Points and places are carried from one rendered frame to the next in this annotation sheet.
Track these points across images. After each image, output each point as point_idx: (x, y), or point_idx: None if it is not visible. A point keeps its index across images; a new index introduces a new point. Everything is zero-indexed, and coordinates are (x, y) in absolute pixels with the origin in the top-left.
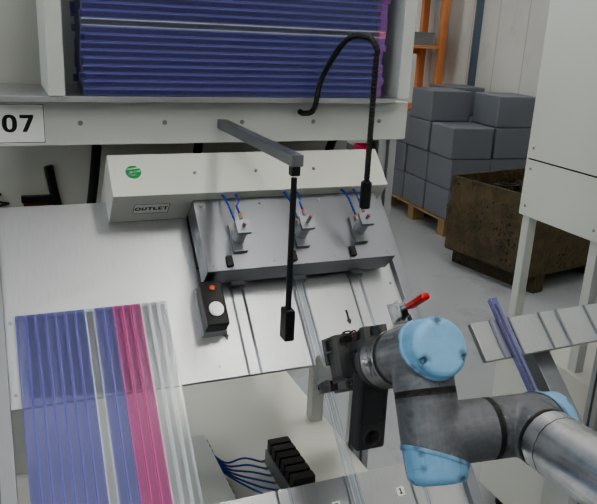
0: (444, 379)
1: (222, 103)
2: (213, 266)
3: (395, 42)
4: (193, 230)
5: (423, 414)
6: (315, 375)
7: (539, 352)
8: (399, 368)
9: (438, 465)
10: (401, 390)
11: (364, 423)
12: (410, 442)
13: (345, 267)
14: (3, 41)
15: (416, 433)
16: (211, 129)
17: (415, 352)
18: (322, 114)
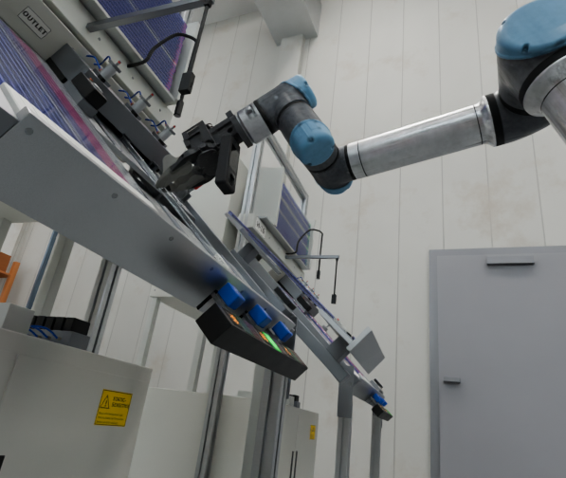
0: (312, 103)
1: (93, 18)
2: (92, 71)
3: (176, 75)
4: (62, 59)
5: (309, 109)
6: (45, 306)
7: (256, 248)
8: (287, 93)
9: (325, 128)
10: (291, 101)
11: (229, 165)
12: (305, 119)
13: (152, 153)
14: None
15: (308, 115)
16: (82, 25)
17: (302, 78)
18: (137, 79)
